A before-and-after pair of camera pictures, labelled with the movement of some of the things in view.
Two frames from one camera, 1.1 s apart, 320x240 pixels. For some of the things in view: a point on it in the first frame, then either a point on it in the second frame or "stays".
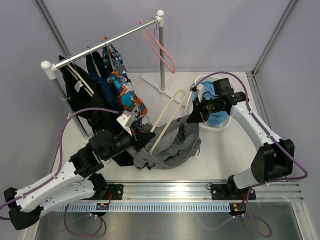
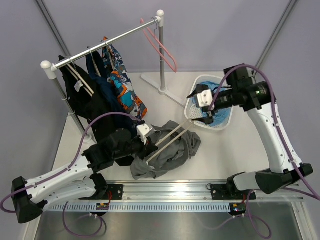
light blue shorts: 216,119 stays
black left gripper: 140,138 -> 146,150
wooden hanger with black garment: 72,67 stays
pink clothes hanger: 160,47 stays
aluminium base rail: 280,192 stays
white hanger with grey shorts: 172,119 -> 185,129
